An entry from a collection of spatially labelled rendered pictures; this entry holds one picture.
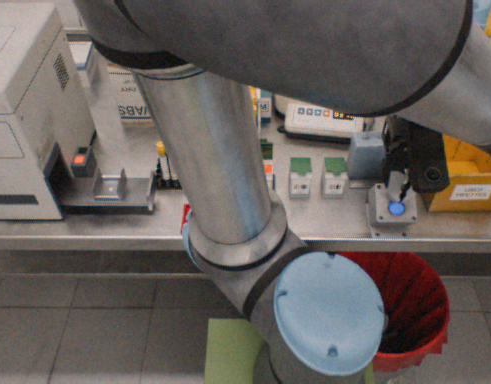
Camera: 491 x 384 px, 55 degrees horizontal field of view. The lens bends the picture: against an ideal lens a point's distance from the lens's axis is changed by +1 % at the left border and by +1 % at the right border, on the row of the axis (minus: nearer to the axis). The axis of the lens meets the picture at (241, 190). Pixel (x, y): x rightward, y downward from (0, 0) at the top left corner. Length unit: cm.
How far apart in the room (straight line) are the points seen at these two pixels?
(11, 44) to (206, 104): 57
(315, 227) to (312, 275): 38
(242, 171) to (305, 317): 17
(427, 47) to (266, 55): 7
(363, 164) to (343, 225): 13
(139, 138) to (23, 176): 30
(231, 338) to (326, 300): 26
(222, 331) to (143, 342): 105
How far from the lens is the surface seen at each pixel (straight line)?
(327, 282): 52
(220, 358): 72
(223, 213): 46
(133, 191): 92
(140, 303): 185
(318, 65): 21
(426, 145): 72
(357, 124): 106
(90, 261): 166
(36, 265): 172
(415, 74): 23
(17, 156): 86
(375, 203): 87
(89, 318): 187
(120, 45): 30
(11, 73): 81
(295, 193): 93
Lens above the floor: 157
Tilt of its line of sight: 47 degrees down
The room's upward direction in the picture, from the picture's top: 2 degrees counter-clockwise
